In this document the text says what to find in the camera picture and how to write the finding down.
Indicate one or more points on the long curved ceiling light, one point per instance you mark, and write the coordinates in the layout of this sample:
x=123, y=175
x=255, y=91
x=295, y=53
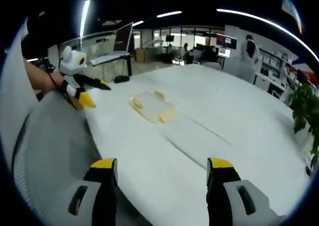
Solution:
x=269, y=23

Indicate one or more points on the ceiling light strip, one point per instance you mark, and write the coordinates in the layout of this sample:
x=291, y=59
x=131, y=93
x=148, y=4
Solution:
x=84, y=19
x=169, y=14
x=137, y=23

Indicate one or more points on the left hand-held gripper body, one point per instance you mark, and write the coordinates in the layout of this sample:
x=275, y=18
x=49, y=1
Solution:
x=71, y=63

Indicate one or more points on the small desk monitor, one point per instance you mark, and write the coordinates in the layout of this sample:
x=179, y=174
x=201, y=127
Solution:
x=224, y=52

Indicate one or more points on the cardboard box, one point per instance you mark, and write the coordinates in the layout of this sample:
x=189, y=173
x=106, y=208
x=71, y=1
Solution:
x=140, y=55

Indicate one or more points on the white storage shelves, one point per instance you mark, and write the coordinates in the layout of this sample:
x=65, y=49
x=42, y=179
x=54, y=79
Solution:
x=274, y=64

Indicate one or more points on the grey mesh office chair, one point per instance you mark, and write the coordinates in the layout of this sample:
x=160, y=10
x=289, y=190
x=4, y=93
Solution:
x=54, y=146

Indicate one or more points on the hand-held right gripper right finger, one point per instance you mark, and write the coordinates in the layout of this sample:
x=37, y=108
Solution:
x=229, y=206

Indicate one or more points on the computer monitor on stand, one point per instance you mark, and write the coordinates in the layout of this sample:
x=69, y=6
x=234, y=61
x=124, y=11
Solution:
x=122, y=38

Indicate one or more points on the black computer mouse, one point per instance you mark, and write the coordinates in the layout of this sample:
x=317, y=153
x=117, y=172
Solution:
x=121, y=79

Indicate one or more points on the wall screen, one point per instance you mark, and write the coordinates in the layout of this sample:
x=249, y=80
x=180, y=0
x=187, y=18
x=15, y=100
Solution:
x=226, y=41

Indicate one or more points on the translucent plastic buckle part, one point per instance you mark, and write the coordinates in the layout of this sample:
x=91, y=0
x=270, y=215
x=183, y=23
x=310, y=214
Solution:
x=167, y=115

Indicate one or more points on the clear bag with yellow trim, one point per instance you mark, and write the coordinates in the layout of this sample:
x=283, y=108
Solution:
x=139, y=101

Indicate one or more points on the person's white shirt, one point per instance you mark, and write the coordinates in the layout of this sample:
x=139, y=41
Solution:
x=15, y=86

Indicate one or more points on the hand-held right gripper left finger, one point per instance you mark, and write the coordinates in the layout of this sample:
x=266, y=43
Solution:
x=82, y=206

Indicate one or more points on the white standing desk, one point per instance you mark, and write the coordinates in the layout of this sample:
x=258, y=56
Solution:
x=109, y=58

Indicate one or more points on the green potted plant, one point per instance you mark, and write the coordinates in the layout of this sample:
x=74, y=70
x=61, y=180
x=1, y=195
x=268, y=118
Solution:
x=305, y=106

